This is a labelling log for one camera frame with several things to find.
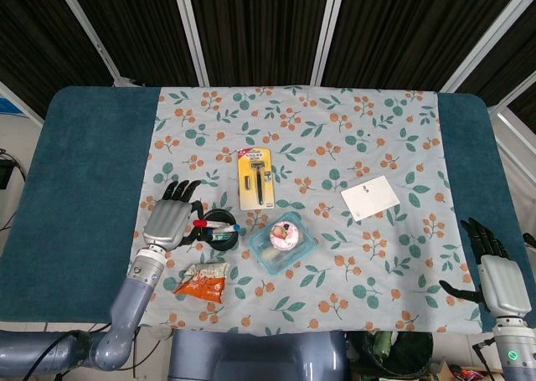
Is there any yellow razor blister pack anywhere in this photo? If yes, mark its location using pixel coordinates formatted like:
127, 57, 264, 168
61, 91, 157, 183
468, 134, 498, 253
236, 146, 276, 211

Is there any clear blue plastic container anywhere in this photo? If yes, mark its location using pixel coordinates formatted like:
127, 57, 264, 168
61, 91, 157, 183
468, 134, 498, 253
249, 212, 317, 277

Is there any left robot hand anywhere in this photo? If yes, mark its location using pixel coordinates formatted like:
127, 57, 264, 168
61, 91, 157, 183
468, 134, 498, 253
142, 179, 209, 249

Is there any teal table mat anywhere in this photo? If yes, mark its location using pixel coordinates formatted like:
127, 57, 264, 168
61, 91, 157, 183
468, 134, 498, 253
0, 85, 536, 331

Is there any pink round snack cup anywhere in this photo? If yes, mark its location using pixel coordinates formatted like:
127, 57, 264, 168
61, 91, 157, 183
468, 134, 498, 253
269, 221, 302, 251

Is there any black round bowl with markers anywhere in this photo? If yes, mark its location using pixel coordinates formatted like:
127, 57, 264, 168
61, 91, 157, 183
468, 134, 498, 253
202, 209, 240, 251

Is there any orange snack bag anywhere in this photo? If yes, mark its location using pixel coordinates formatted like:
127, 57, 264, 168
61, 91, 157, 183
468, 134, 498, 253
173, 261, 229, 305

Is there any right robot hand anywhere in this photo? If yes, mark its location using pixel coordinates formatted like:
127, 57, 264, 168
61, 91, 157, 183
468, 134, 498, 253
439, 217, 530, 317

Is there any white marker with red cap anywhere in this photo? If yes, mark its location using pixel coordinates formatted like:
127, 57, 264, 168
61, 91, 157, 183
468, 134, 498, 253
193, 219, 234, 229

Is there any floral tablecloth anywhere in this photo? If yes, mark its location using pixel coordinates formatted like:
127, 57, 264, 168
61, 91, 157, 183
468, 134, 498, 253
136, 86, 482, 337

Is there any black waste bin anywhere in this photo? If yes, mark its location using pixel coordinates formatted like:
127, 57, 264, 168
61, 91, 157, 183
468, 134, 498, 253
349, 331, 435, 378

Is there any white card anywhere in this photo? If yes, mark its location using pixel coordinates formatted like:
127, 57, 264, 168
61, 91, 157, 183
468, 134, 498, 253
340, 175, 401, 222

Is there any robot torso base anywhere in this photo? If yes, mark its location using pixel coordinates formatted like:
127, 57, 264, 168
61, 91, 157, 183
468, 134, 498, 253
168, 329, 348, 381

